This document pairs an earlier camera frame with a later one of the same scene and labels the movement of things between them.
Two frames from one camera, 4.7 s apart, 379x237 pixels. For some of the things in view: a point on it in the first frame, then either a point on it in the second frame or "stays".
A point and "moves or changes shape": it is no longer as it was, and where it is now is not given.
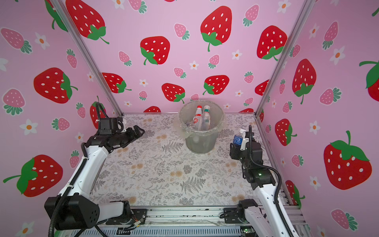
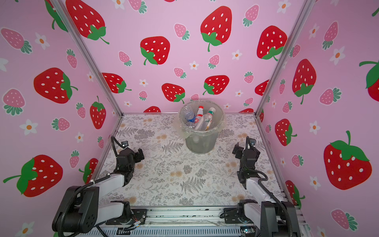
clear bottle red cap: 197,119 stays
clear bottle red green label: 206,117 moves or changes shape
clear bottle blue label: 238,138 → 188,116
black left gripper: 132,137 → 135,156
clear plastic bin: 200,121 stays
